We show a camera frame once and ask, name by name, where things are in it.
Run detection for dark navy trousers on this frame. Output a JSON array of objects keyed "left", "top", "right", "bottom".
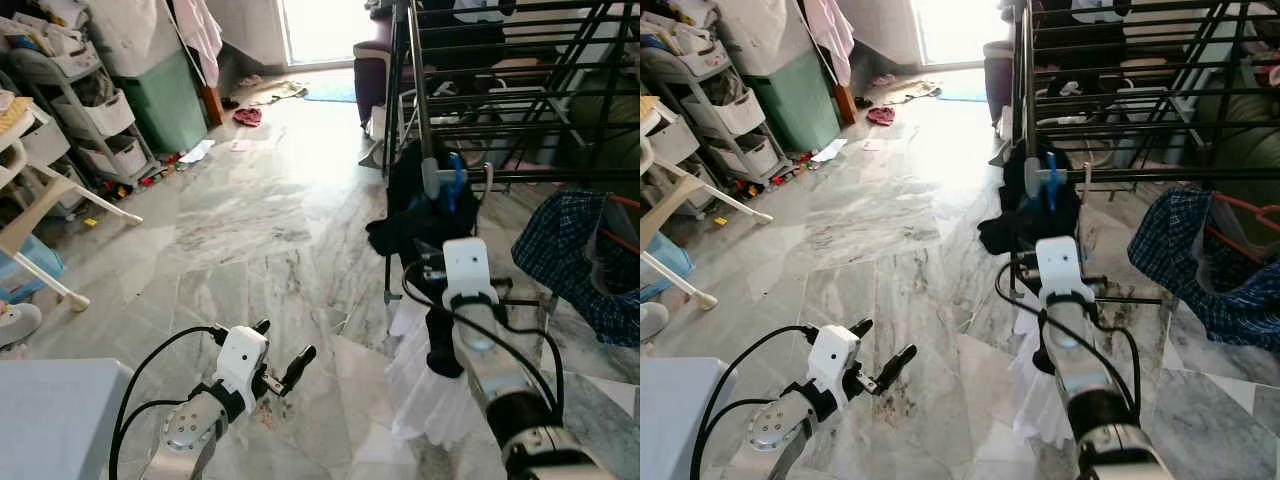
[
  {"left": 978, "top": 140, "right": 1083, "bottom": 377},
  {"left": 365, "top": 140, "right": 483, "bottom": 379}
]

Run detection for blue plastic hanger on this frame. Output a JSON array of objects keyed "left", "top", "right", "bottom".
[
  {"left": 440, "top": 152, "right": 470, "bottom": 217},
  {"left": 1039, "top": 150, "right": 1064, "bottom": 214}
]

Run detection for red plastic hanger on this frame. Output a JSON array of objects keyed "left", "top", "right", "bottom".
[
  {"left": 1204, "top": 194, "right": 1280, "bottom": 267},
  {"left": 600, "top": 194, "right": 641, "bottom": 257}
]

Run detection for white garment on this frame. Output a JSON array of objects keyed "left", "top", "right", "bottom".
[
  {"left": 1008, "top": 300, "right": 1077, "bottom": 447},
  {"left": 385, "top": 295, "right": 501, "bottom": 447}
]

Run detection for blue plaid shirt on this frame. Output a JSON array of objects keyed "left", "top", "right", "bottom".
[
  {"left": 512, "top": 190, "right": 641, "bottom": 349},
  {"left": 1128, "top": 188, "right": 1280, "bottom": 352}
]

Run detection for black metal drying rack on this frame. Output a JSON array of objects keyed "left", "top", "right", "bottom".
[
  {"left": 1005, "top": 0, "right": 1280, "bottom": 304},
  {"left": 380, "top": 0, "right": 641, "bottom": 306}
]

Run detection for colourful toy train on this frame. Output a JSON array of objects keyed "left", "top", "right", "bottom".
[
  {"left": 735, "top": 155, "right": 823, "bottom": 199},
  {"left": 100, "top": 155, "right": 191, "bottom": 201}
]

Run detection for white folding table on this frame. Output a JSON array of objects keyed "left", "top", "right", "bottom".
[
  {"left": 640, "top": 358, "right": 730, "bottom": 480},
  {"left": 0, "top": 358, "right": 135, "bottom": 480}
]

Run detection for purple seat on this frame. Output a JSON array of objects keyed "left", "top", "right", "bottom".
[{"left": 353, "top": 40, "right": 397, "bottom": 132}]

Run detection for light blue plastic tub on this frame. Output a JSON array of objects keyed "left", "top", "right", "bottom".
[
  {"left": 640, "top": 232, "right": 694, "bottom": 302},
  {"left": 0, "top": 235, "right": 64, "bottom": 302}
]

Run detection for grey round cushion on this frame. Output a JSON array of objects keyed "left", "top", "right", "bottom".
[
  {"left": 640, "top": 300, "right": 670, "bottom": 344},
  {"left": 0, "top": 303, "right": 44, "bottom": 350}
]

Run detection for beige floor mat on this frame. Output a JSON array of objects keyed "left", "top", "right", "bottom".
[
  {"left": 240, "top": 80, "right": 310, "bottom": 107},
  {"left": 875, "top": 80, "right": 943, "bottom": 106}
]

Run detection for green plastic bin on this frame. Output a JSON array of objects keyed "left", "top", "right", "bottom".
[
  {"left": 115, "top": 48, "right": 209, "bottom": 154},
  {"left": 745, "top": 45, "right": 843, "bottom": 154}
]

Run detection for beige baby high chair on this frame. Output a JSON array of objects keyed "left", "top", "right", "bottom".
[
  {"left": 640, "top": 95, "right": 774, "bottom": 311},
  {"left": 0, "top": 95, "right": 144, "bottom": 313}
]

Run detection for olive green fabric bundle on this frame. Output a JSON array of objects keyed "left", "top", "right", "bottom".
[
  {"left": 1195, "top": 70, "right": 1280, "bottom": 181},
  {"left": 558, "top": 70, "right": 641, "bottom": 173}
]

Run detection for grey cart white drawers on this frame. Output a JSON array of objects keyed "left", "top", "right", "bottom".
[
  {"left": 640, "top": 18, "right": 791, "bottom": 191},
  {"left": 8, "top": 18, "right": 161, "bottom": 191}
]

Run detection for white plastic drawer unit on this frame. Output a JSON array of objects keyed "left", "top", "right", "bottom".
[
  {"left": 0, "top": 88, "right": 73, "bottom": 216},
  {"left": 640, "top": 95, "right": 701, "bottom": 216}
]

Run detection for pink hanging garment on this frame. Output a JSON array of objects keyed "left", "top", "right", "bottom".
[
  {"left": 172, "top": 0, "right": 224, "bottom": 90},
  {"left": 805, "top": 0, "right": 857, "bottom": 90}
]

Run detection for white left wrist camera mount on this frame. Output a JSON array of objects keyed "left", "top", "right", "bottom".
[
  {"left": 806, "top": 325, "right": 863, "bottom": 403},
  {"left": 213, "top": 325, "right": 270, "bottom": 403}
]

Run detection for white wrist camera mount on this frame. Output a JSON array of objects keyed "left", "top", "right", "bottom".
[
  {"left": 441, "top": 237, "right": 499, "bottom": 313},
  {"left": 1034, "top": 236, "right": 1093, "bottom": 309},
  {"left": 806, "top": 325, "right": 863, "bottom": 403},
  {"left": 213, "top": 325, "right": 270, "bottom": 403}
]

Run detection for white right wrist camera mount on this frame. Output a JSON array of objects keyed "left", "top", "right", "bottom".
[
  {"left": 441, "top": 237, "right": 499, "bottom": 313},
  {"left": 1034, "top": 236, "right": 1093, "bottom": 309}
]

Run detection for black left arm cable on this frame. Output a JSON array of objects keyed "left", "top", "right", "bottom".
[
  {"left": 108, "top": 325, "right": 226, "bottom": 480},
  {"left": 690, "top": 325, "right": 813, "bottom": 480}
]

